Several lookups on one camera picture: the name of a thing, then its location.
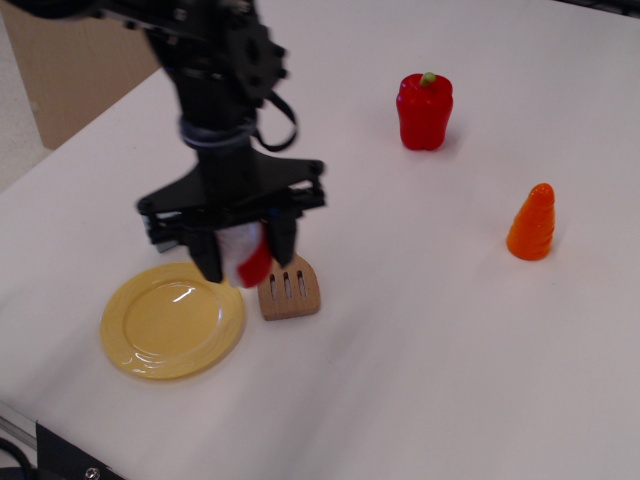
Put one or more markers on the red toy bell pepper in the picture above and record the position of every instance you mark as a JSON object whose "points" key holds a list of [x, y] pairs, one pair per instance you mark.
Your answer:
{"points": [[424, 105]]}

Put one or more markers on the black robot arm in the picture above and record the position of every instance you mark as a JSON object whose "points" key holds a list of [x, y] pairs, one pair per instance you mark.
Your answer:
{"points": [[219, 56]]}

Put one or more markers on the wooden cabinet panel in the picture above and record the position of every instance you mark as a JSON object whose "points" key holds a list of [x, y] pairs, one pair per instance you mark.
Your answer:
{"points": [[73, 71]]}

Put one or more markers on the orange toy carrot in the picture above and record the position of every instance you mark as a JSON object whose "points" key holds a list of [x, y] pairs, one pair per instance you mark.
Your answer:
{"points": [[531, 234]]}

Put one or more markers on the black corner bracket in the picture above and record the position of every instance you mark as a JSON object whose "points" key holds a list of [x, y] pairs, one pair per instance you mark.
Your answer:
{"points": [[64, 460]]}

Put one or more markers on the wooden slotted spatula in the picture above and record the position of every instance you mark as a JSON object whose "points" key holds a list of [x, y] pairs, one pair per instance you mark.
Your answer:
{"points": [[289, 292]]}

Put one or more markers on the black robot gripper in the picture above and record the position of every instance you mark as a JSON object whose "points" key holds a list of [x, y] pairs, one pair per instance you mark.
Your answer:
{"points": [[229, 188]]}

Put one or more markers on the grey blue cube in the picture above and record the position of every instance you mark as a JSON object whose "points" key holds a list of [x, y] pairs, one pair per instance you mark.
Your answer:
{"points": [[166, 245]]}

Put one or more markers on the yellow plastic plate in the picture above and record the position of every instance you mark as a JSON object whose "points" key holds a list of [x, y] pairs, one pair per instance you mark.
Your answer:
{"points": [[169, 322]]}

